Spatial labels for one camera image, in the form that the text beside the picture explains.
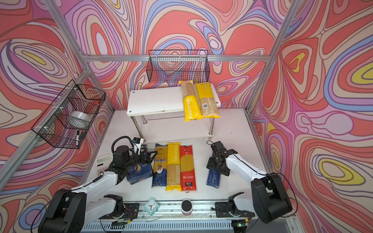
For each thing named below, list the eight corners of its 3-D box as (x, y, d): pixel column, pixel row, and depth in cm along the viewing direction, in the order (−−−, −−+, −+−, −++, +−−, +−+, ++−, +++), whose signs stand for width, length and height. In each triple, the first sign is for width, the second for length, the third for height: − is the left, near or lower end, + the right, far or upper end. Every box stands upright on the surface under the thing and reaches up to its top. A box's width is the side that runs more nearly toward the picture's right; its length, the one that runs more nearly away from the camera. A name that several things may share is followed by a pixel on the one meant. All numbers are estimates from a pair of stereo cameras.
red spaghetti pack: (181, 191, 81) (181, 190, 79) (179, 147, 99) (179, 145, 97) (196, 190, 81) (196, 189, 79) (191, 146, 99) (191, 144, 98)
